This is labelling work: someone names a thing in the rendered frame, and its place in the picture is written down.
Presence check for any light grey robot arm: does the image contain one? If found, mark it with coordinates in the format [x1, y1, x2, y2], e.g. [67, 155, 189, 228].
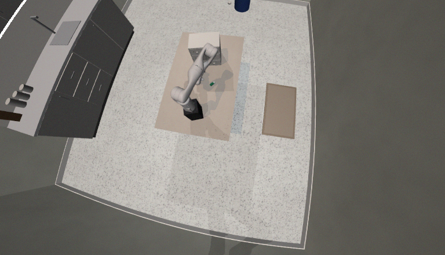
[171, 43, 218, 112]

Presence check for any grey chest of drawers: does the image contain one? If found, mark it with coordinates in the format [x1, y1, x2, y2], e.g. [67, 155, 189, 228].
[188, 32, 221, 61]

